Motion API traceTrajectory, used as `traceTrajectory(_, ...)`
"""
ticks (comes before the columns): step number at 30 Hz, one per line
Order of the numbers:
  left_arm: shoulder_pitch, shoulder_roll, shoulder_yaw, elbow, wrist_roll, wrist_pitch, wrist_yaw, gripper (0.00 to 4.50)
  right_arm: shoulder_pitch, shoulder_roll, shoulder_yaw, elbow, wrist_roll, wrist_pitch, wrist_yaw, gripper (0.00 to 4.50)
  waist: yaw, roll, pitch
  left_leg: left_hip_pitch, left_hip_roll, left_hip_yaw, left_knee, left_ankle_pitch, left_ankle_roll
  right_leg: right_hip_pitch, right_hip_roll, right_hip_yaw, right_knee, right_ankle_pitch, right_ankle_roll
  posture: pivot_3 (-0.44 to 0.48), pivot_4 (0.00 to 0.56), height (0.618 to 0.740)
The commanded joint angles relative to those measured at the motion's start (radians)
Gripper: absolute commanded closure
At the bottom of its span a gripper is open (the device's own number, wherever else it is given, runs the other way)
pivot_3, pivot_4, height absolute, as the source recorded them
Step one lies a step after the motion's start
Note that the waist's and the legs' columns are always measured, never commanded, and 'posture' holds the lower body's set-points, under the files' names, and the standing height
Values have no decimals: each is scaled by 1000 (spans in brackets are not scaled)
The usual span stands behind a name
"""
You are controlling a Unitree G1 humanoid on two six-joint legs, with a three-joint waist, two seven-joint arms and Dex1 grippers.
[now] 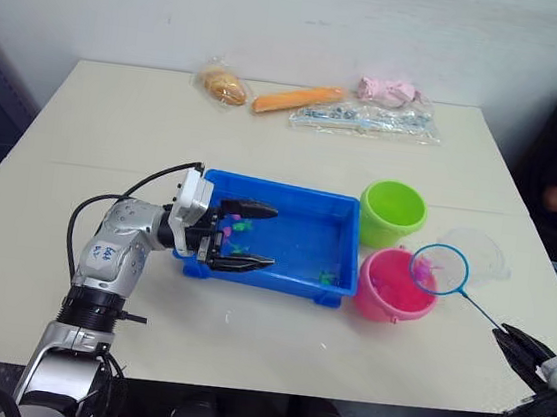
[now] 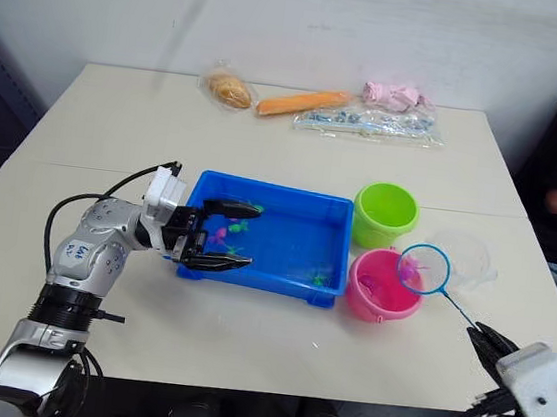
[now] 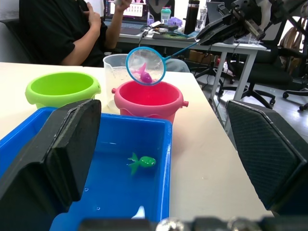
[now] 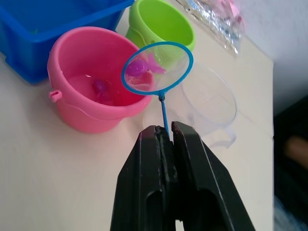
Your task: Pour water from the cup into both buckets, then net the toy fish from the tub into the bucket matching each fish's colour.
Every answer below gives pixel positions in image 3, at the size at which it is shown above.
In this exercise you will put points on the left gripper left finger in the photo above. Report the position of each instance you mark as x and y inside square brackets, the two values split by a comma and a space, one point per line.
[48, 154]

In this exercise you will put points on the black tall bottle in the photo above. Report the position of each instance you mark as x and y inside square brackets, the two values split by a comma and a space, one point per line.
[191, 16]

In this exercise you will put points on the green plastic bucket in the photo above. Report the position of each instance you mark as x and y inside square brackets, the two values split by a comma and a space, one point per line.
[36, 96]

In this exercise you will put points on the black keyboard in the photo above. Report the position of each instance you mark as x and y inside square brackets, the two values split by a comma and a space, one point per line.
[170, 36]

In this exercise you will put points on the beige bag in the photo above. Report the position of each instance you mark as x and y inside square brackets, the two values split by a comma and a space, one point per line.
[292, 38]

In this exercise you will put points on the cardboard box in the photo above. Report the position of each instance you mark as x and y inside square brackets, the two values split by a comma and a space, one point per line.
[199, 55]

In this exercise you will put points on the blue plastic tub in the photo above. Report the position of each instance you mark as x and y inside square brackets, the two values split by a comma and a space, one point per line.
[134, 134]

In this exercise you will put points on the person's left hand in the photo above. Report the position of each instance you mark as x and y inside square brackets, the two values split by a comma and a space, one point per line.
[122, 5]

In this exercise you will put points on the person in black shirt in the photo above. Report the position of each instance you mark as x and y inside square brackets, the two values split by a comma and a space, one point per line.
[48, 24]

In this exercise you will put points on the clear plastic measuring cup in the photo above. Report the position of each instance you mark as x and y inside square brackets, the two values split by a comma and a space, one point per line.
[113, 69]

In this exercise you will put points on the dark grey seat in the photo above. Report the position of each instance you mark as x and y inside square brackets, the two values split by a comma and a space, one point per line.
[12, 43]

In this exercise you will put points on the green toy fish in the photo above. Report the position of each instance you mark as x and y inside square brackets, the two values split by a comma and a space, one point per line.
[146, 161]

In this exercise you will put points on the pink toy fish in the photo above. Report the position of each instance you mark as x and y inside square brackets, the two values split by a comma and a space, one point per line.
[145, 77]

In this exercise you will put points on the black chair wheel base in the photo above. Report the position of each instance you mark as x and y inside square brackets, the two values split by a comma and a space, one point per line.
[296, 95]

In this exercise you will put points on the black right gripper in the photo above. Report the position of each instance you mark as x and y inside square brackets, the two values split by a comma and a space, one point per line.
[243, 12]

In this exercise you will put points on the blue fishing net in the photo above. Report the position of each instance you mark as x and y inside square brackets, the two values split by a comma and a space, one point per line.
[154, 62]

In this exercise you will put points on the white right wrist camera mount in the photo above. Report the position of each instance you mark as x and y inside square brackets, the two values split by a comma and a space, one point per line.
[264, 9]

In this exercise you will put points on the purple plastic item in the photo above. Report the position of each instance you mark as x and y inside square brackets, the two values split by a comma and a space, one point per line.
[175, 21]

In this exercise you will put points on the teal lidded shaker cup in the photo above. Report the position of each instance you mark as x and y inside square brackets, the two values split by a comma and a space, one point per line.
[166, 15]

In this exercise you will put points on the person's right hand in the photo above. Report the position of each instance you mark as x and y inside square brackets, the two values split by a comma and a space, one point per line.
[92, 15]

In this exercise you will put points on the white office desk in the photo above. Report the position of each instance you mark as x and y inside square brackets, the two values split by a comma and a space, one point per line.
[228, 47]

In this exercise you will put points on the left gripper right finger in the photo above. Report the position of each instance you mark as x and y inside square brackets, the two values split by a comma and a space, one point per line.
[267, 154]

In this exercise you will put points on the open laptop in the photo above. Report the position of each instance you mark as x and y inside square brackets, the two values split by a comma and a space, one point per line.
[134, 12]

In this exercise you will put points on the pink plastic bucket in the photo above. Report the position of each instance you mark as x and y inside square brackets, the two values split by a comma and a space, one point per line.
[149, 108]

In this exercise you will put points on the black office chair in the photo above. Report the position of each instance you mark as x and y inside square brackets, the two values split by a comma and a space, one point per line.
[269, 67]

